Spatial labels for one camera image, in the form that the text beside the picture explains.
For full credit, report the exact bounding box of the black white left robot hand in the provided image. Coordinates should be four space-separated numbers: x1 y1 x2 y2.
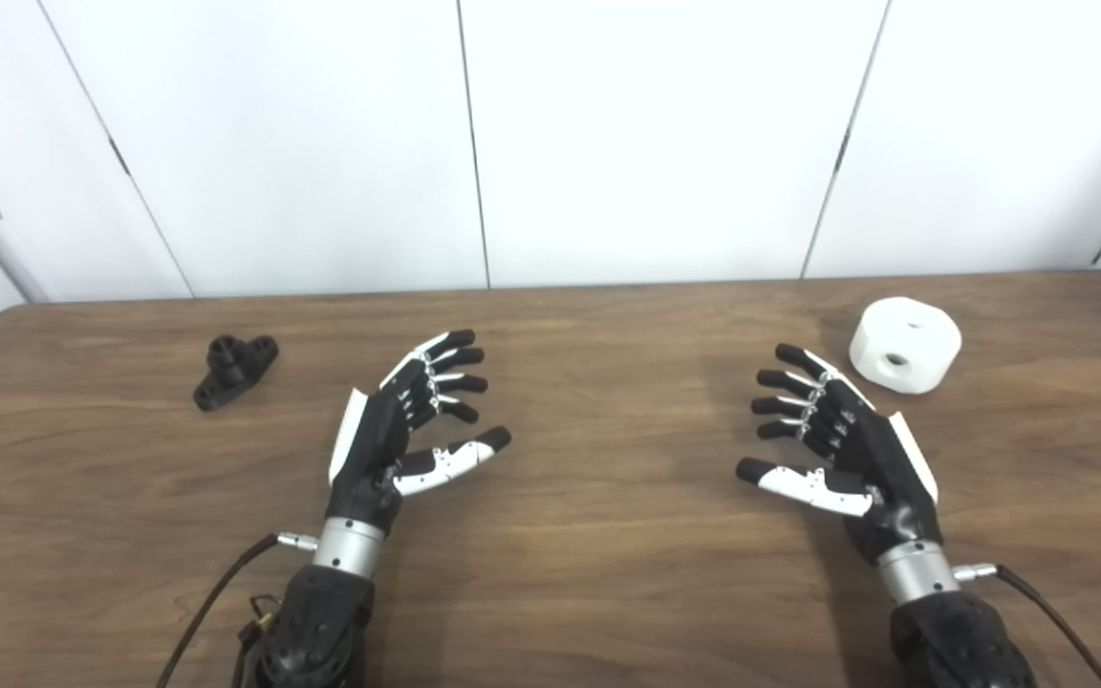
312 330 513 580

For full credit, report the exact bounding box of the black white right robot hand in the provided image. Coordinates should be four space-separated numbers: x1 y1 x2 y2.
735 344 962 606

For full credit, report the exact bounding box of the round white cylinder piece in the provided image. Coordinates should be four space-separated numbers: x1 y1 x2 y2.
848 297 962 395

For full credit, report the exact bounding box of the black flanged holder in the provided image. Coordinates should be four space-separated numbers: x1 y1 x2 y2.
192 334 280 413

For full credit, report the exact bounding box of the thin wire with yellow connector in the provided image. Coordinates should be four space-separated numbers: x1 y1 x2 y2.
233 594 284 688

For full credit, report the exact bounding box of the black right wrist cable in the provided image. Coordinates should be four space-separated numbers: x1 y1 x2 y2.
952 564 1101 688

